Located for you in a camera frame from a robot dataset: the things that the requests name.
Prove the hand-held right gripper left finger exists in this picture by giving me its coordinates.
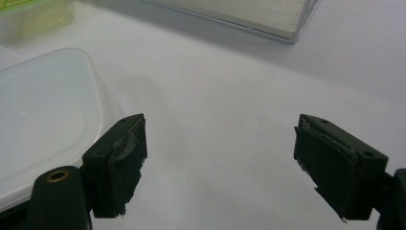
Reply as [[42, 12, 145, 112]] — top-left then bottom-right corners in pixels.
[[81, 113, 148, 219]]

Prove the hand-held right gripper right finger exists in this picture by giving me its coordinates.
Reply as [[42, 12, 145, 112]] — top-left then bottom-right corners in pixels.
[[293, 113, 389, 222]]

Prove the white plastic container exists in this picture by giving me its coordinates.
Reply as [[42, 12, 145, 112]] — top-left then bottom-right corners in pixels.
[[0, 47, 124, 214]]

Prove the green transparent plastic container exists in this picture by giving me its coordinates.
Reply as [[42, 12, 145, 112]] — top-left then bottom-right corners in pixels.
[[0, 0, 77, 44]]

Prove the white wire shelf rack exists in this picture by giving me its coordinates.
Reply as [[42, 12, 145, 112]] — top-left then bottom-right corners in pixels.
[[140, 0, 320, 44]]

